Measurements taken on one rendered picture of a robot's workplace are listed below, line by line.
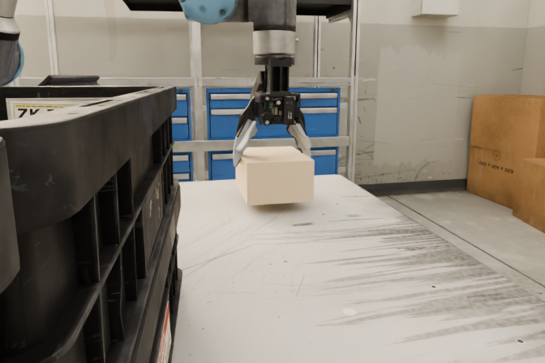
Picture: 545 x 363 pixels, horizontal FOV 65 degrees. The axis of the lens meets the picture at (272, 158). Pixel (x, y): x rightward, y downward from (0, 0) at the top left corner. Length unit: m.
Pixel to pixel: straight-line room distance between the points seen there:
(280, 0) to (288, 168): 0.28
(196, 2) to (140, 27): 2.48
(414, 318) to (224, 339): 0.19
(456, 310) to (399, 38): 3.06
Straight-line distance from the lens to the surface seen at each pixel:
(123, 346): 0.21
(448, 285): 0.56
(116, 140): 0.17
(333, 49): 3.25
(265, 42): 0.74
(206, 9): 0.61
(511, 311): 0.53
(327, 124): 2.34
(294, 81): 2.25
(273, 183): 0.74
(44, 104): 0.51
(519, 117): 3.43
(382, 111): 3.42
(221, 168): 2.26
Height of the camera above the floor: 0.94
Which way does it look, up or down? 11 degrees down
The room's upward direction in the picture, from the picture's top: straight up
